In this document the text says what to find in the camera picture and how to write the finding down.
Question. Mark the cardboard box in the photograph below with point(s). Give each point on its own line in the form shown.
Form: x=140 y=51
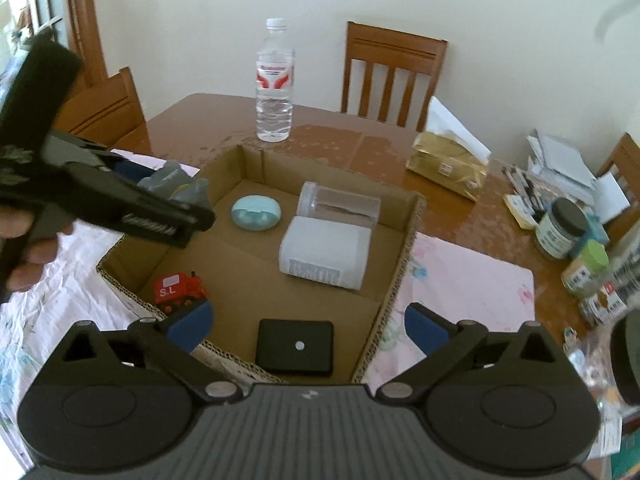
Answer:
x=240 y=270

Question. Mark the pink floral cloth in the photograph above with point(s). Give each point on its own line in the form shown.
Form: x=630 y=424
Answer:
x=475 y=280

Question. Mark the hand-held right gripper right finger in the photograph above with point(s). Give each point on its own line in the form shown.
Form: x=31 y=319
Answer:
x=425 y=327

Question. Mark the red label jar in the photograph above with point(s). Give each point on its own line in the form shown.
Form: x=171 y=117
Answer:
x=602 y=305

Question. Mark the white plastic box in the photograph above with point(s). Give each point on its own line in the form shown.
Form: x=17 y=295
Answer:
x=325 y=250

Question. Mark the person's left hand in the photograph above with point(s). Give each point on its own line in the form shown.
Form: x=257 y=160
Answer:
x=47 y=245

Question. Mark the stack of white papers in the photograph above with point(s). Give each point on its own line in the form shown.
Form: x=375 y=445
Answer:
x=565 y=160

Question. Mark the wooden chair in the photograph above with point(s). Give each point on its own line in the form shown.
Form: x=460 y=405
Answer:
x=395 y=50
x=105 y=110
x=625 y=160

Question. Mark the black square box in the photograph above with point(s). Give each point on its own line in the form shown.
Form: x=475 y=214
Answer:
x=295 y=347

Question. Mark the gold tissue pack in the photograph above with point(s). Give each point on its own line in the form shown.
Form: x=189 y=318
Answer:
x=447 y=165

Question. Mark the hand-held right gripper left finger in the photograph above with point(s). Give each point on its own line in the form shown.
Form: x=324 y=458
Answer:
x=192 y=325

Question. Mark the white packet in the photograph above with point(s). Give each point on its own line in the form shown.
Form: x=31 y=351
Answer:
x=605 y=430

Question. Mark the clear plastic jar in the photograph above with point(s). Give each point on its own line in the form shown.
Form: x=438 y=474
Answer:
x=340 y=202

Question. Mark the large clear jar black lid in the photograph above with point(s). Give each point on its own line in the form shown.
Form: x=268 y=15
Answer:
x=627 y=355

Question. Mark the bottle with green lid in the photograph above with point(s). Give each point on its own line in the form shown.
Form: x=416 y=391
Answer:
x=585 y=267

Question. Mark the teal container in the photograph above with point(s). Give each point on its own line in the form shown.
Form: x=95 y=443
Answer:
x=596 y=227

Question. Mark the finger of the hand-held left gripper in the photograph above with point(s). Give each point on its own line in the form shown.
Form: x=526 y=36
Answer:
x=150 y=220
x=130 y=170

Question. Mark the row of black pens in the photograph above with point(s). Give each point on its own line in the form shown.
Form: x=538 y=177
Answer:
x=522 y=187

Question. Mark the yellow sticky notes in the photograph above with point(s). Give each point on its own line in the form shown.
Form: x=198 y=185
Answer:
x=520 y=212

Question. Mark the grey toy elephant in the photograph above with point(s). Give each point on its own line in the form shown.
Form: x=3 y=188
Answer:
x=165 y=180

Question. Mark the clear water bottle red label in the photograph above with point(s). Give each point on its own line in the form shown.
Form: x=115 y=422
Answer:
x=274 y=80

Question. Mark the red toy train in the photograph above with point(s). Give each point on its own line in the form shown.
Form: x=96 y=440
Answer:
x=175 y=290

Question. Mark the teal egg-shaped case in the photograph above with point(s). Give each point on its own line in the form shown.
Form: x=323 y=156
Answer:
x=255 y=212

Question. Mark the small jar black lid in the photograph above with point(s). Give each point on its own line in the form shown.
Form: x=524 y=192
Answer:
x=562 y=230

